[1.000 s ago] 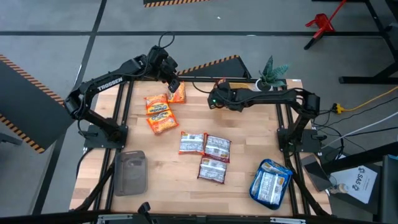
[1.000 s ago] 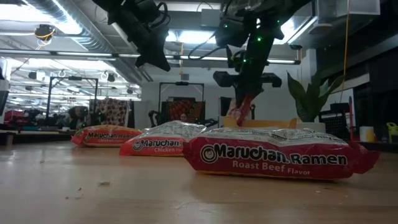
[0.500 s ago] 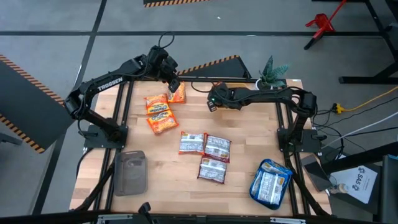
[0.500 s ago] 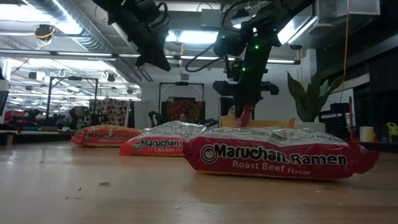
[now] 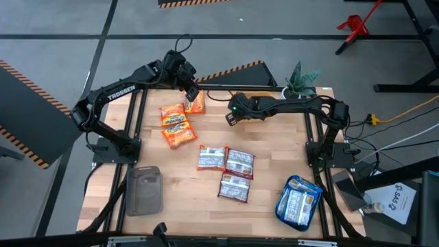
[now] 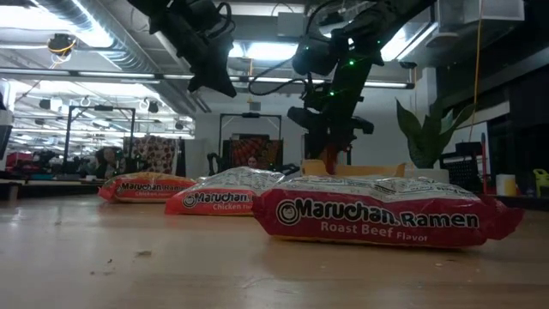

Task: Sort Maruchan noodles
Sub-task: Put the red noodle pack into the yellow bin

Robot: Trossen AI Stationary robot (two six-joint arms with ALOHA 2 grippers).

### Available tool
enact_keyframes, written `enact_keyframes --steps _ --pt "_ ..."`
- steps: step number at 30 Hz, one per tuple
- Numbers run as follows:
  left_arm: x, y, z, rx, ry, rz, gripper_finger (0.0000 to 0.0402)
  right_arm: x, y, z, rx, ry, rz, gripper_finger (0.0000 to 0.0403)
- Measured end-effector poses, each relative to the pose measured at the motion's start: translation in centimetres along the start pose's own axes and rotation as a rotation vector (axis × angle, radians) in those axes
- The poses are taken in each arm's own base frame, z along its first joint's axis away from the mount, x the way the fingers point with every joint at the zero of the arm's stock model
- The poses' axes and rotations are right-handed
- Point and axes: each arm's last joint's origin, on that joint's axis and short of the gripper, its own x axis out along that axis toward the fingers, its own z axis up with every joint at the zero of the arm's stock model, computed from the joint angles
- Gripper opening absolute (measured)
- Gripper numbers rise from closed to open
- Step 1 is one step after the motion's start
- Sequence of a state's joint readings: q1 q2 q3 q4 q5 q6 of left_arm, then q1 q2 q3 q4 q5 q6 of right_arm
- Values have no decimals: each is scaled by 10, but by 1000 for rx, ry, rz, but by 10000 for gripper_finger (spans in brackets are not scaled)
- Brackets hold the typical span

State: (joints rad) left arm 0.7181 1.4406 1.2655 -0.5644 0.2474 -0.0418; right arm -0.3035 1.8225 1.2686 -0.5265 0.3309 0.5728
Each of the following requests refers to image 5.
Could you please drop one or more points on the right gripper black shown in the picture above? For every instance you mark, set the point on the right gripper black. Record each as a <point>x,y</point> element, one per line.
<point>241,104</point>

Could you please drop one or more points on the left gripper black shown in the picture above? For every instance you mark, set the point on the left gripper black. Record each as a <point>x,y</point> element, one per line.
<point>176,67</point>

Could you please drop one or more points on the red Maruchan ramen pack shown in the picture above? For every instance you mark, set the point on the red Maruchan ramen pack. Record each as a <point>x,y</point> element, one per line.
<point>234,187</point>
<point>240,164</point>

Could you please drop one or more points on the blue Maruchan ramen pack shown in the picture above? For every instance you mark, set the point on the blue Maruchan ramen pack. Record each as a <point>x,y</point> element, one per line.
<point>296,207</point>
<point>305,183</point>

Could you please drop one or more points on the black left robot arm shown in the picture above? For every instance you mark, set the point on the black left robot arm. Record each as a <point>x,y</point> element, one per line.
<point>120,92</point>

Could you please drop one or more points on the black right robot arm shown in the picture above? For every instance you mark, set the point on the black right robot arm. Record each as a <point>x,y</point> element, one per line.
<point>291,104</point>

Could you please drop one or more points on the black hazard-striped floor mat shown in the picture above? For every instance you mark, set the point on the black hazard-striped floor mat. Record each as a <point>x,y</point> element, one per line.
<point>171,1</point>
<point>247,77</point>
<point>24,113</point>

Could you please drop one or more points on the white plant pot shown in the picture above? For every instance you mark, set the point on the white plant pot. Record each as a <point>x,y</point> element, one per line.
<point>285,92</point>

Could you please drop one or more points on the green potted plant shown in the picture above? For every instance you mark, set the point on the green potted plant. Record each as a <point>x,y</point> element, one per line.
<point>298,80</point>

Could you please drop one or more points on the blue snack bag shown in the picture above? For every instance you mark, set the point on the blue snack bag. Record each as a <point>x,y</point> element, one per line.
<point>282,219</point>

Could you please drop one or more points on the grey tray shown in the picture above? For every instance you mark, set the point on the grey tray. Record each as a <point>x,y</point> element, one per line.
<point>144,192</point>

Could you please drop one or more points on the red floor stand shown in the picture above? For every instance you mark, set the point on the red floor stand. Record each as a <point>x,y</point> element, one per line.
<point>353,24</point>

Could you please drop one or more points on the dark tablet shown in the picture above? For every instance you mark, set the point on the dark tablet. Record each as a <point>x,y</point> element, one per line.
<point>350,190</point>

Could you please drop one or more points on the black crossbar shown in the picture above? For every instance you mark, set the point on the black crossbar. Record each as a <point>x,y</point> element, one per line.
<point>219,241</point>

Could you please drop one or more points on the black beam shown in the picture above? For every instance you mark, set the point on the black beam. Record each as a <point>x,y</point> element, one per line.
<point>394,175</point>

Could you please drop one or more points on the small clear bottle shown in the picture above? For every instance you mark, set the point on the small clear bottle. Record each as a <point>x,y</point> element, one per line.
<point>375,208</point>

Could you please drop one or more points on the white printed paper sheet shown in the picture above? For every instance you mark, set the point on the white printed paper sheet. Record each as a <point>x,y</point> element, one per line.
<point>394,202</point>

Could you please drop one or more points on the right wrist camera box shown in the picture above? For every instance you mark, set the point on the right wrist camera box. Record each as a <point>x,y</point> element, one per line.
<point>232,119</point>

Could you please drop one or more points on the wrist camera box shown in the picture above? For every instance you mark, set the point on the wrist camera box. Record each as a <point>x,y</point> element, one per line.
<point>192,93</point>
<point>232,119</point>

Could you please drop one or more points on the black aluminium table frame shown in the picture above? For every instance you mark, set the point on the black aluminium table frame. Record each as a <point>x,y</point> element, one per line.
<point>219,88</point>

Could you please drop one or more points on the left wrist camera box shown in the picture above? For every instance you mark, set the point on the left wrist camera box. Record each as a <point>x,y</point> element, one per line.
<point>192,93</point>

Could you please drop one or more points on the small black bracket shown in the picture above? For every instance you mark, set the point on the small black bracket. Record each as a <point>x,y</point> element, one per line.
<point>160,229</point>

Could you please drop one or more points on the black desk frame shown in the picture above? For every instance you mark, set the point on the black desk frame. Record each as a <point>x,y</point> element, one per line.
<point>394,88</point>

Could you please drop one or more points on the silver aluminium bracket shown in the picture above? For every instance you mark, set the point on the silver aluminium bracket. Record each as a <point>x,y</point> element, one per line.
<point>317,243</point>
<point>127,240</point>

